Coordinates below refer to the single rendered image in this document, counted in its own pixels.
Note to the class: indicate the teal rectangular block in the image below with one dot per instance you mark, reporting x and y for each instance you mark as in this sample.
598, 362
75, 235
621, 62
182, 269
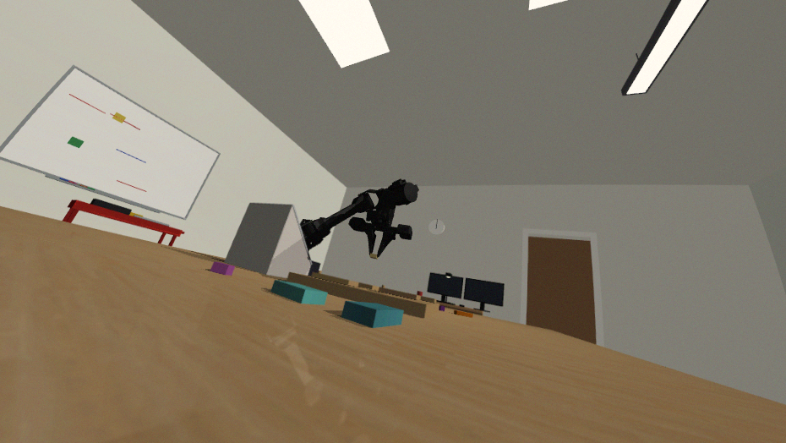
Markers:
298, 293
372, 315

